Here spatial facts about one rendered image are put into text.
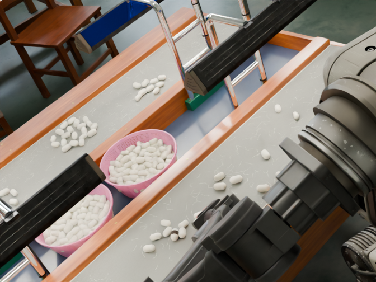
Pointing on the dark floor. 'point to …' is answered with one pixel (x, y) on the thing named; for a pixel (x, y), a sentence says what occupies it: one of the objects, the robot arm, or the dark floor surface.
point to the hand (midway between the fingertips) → (201, 222)
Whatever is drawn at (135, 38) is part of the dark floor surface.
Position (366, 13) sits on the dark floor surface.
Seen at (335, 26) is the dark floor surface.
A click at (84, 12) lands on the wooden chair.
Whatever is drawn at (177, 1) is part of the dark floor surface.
